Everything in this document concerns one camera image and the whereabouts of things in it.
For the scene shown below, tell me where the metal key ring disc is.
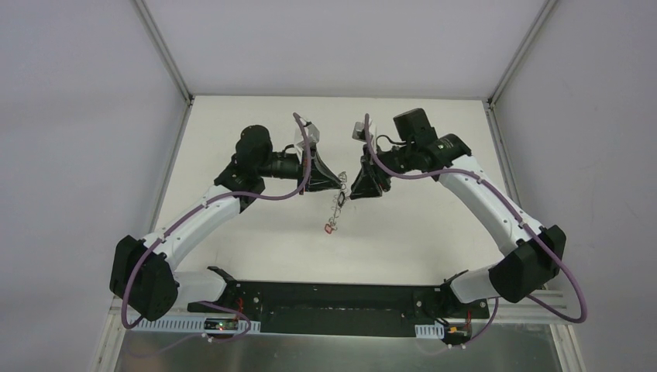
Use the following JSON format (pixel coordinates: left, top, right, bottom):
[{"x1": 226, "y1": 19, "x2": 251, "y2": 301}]
[{"x1": 327, "y1": 171, "x2": 349, "y2": 232}]

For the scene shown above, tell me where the red tagged key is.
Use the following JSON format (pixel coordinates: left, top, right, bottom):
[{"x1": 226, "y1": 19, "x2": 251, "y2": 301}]
[{"x1": 324, "y1": 223, "x2": 336, "y2": 234}]

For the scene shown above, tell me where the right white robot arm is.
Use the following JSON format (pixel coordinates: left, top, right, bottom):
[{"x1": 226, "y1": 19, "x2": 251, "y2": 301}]
[{"x1": 351, "y1": 108, "x2": 566, "y2": 318}]

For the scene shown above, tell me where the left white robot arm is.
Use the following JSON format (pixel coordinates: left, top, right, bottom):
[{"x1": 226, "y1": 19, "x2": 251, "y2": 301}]
[{"x1": 109, "y1": 122, "x2": 340, "y2": 321}]

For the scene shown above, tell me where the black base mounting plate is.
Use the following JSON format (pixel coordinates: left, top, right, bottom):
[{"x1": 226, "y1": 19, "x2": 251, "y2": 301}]
[{"x1": 215, "y1": 281, "x2": 490, "y2": 337}]

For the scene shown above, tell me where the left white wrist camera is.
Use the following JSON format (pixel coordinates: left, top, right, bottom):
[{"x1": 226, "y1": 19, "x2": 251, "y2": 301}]
[{"x1": 293, "y1": 122, "x2": 320, "y2": 157}]

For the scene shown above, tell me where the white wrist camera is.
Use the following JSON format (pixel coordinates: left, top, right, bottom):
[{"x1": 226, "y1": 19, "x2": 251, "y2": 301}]
[
  {"x1": 293, "y1": 122, "x2": 320, "y2": 157},
  {"x1": 352, "y1": 122, "x2": 377, "y2": 148}
]

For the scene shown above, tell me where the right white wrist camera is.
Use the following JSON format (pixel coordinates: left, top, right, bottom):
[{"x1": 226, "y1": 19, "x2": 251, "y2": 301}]
[{"x1": 352, "y1": 122, "x2": 377, "y2": 148}]

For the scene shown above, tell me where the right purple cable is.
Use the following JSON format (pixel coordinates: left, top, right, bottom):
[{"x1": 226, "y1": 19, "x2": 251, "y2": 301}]
[{"x1": 363, "y1": 113, "x2": 589, "y2": 355}]

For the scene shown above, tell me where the purple cable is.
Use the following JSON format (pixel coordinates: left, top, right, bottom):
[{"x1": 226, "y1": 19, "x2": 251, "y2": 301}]
[
  {"x1": 120, "y1": 112, "x2": 313, "y2": 343},
  {"x1": 363, "y1": 113, "x2": 589, "y2": 355}
]

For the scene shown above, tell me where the right white cable duct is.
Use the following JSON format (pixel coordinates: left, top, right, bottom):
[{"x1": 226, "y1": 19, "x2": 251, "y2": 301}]
[{"x1": 414, "y1": 322, "x2": 445, "y2": 339}]

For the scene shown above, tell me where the white cable duct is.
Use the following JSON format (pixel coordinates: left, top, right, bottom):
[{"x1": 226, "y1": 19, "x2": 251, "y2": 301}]
[
  {"x1": 133, "y1": 315, "x2": 261, "y2": 335},
  {"x1": 414, "y1": 322, "x2": 445, "y2": 339}
]

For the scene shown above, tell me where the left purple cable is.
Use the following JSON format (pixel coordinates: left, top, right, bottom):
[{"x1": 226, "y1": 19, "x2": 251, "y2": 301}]
[{"x1": 120, "y1": 112, "x2": 313, "y2": 343}]

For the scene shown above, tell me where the aluminium frame rail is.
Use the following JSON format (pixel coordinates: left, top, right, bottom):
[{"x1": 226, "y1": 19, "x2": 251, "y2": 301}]
[{"x1": 494, "y1": 290, "x2": 568, "y2": 325}]

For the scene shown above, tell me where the left white cable duct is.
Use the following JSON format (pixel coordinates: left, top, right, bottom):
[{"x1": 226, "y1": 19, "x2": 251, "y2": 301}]
[{"x1": 133, "y1": 315, "x2": 261, "y2": 335}]

